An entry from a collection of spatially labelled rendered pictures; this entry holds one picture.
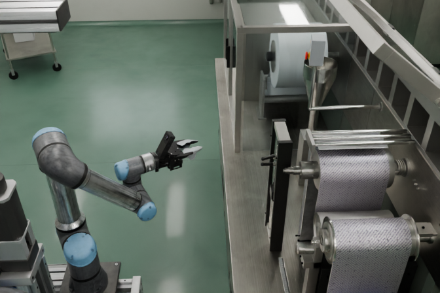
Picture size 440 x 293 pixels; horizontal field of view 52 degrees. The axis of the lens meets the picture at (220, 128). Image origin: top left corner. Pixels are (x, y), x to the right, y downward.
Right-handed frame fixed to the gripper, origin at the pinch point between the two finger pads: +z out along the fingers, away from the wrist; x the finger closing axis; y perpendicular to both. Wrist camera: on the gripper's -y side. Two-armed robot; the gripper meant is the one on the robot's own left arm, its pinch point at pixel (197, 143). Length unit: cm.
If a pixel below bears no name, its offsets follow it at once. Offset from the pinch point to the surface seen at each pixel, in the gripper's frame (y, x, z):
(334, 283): 1, 77, 11
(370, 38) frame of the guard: -85, 70, 0
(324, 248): -11, 71, 8
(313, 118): -5, 11, 52
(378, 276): -2, 83, 23
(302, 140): 6, 12, 48
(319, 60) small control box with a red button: -43, 20, 39
